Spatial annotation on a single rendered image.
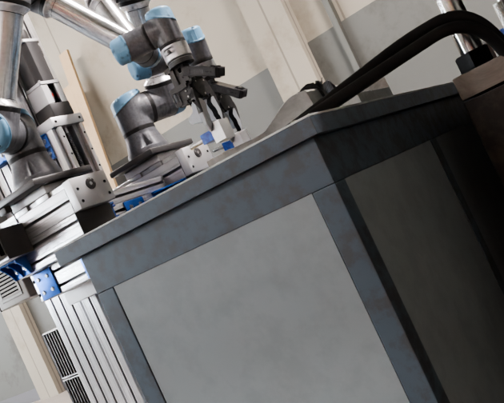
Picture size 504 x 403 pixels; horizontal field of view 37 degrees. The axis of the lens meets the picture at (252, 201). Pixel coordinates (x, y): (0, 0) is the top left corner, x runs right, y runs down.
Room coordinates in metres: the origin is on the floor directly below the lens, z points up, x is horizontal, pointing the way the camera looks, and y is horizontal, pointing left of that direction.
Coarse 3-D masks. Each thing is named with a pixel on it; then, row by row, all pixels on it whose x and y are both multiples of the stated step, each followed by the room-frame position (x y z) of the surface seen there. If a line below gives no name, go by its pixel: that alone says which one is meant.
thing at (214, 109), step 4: (212, 96) 2.03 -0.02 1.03; (204, 100) 2.04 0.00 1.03; (208, 100) 2.03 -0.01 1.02; (212, 100) 2.02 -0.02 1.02; (208, 104) 2.02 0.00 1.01; (212, 104) 2.02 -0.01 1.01; (216, 104) 2.03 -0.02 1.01; (208, 108) 2.04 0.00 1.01; (212, 108) 2.03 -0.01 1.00; (216, 108) 2.02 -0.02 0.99; (208, 112) 2.05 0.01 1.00; (212, 112) 2.04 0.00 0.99; (216, 112) 2.03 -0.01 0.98; (220, 112) 2.03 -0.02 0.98; (212, 116) 2.05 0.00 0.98; (216, 116) 2.03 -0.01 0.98; (220, 116) 2.03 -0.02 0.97; (212, 120) 2.05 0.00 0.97
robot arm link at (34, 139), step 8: (24, 112) 2.19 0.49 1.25; (24, 120) 2.16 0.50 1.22; (32, 120) 2.21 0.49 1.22; (32, 128) 2.19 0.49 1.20; (32, 136) 2.18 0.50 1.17; (24, 144) 2.14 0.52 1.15; (32, 144) 2.17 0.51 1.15; (40, 144) 2.20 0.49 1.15; (16, 152) 2.15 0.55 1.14; (8, 160) 2.18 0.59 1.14
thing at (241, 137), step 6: (240, 132) 2.29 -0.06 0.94; (246, 132) 2.32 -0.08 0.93; (234, 138) 2.29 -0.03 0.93; (240, 138) 2.29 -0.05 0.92; (246, 138) 2.31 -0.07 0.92; (222, 144) 2.32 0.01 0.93; (228, 144) 2.31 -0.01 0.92; (234, 144) 2.30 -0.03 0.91; (240, 144) 2.29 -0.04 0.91; (216, 150) 2.36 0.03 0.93
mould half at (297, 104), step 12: (300, 96) 1.99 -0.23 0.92; (312, 96) 1.99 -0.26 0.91; (360, 96) 1.92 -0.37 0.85; (372, 96) 1.99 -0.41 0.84; (384, 96) 2.07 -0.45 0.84; (288, 108) 2.01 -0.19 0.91; (300, 108) 1.99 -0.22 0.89; (276, 120) 2.03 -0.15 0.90; (288, 120) 2.02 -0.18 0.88; (264, 132) 2.06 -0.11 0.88; (216, 156) 2.15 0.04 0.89; (228, 156) 2.13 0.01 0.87
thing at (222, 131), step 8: (216, 120) 1.98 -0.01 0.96; (224, 120) 2.00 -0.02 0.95; (216, 128) 1.98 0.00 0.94; (224, 128) 1.98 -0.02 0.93; (200, 136) 2.01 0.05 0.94; (208, 136) 2.00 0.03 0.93; (216, 136) 1.99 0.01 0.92; (224, 136) 1.97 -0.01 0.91; (232, 136) 2.00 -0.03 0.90; (200, 144) 2.04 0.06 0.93
